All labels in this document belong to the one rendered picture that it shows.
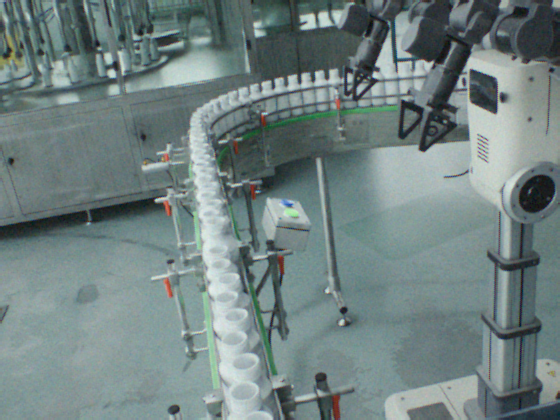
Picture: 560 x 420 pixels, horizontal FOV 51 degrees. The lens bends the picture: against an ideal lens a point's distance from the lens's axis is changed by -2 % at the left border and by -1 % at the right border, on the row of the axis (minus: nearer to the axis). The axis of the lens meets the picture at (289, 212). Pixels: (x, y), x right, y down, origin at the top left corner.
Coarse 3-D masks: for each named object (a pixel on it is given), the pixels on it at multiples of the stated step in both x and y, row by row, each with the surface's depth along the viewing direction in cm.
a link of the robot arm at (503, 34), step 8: (512, 16) 111; (520, 16) 109; (504, 24) 111; (512, 24) 109; (552, 24) 109; (496, 32) 113; (504, 32) 111; (496, 40) 114; (504, 40) 111; (552, 40) 110; (504, 48) 113; (512, 56) 115
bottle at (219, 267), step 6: (222, 258) 107; (210, 264) 106; (216, 264) 107; (222, 264) 107; (228, 264) 107; (210, 270) 105; (216, 270) 104; (222, 270) 104; (228, 270) 105; (216, 276) 105; (216, 282) 105; (240, 282) 108; (210, 288) 107; (216, 288) 105; (210, 294) 106; (216, 294) 105; (210, 300) 108; (216, 312) 107
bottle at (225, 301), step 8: (216, 296) 96; (224, 296) 97; (232, 296) 97; (216, 304) 95; (224, 304) 94; (232, 304) 94; (224, 312) 94; (216, 320) 96; (216, 328) 95; (216, 336) 97
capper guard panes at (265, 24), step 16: (256, 0) 579; (272, 0) 581; (288, 0) 584; (304, 0) 587; (320, 0) 590; (336, 0) 593; (352, 0) 596; (256, 16) 584; (272, 16) 587; (288, 16) 590; (304, 16) 593; (320, 16) 596; (336, 16) 599; (256, 32) 590; (272, 32) 593
